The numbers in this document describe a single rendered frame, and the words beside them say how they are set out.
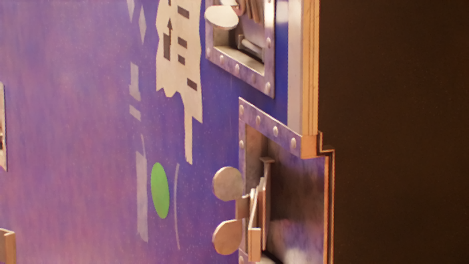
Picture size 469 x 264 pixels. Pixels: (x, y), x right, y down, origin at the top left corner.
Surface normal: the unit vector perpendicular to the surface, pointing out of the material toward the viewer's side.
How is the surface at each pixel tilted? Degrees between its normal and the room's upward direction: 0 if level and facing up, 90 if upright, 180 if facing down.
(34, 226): 90
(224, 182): 90
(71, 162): 90
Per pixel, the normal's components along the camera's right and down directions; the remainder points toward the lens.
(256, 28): -0.91, 0.28
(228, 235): 0.58, 0.22
